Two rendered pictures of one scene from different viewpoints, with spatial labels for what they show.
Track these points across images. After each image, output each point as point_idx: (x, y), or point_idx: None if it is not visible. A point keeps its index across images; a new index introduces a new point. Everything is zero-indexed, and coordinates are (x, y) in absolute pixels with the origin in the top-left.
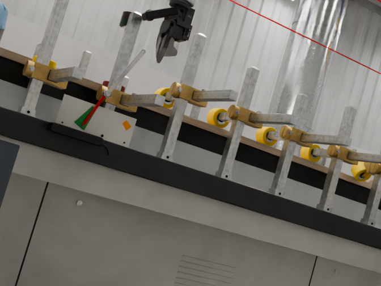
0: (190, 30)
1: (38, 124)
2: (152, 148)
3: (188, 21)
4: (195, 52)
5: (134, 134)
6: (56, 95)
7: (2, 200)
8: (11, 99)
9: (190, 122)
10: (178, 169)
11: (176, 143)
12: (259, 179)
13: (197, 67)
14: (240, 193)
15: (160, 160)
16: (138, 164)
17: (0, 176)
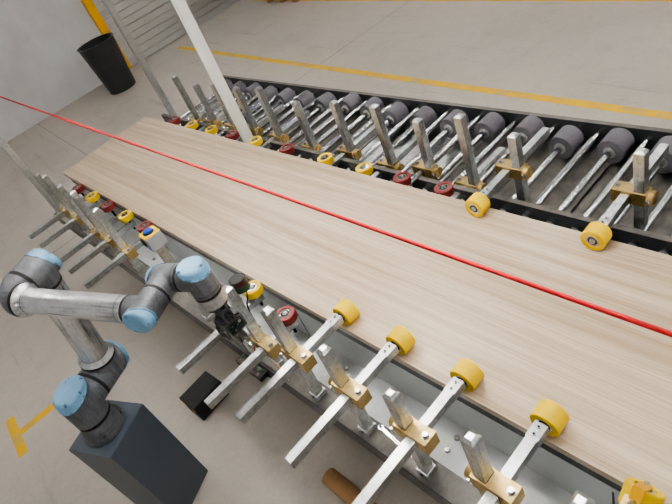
0: (226, 331)
1: (241, 352)
2: (359, 352)
3: (224, 320)
4: (270, 327)
5: (340, 337)
6: (283, 300)
7: (126, 471)
8: (268, 298)
9: (367, 344)
10: (321, 411)
11: (373, 354)
12: (476, 417)
13: (280, 339)
14: (377, 453)
15: (306, 399)
16: (297, 395)
17: (116, 465)
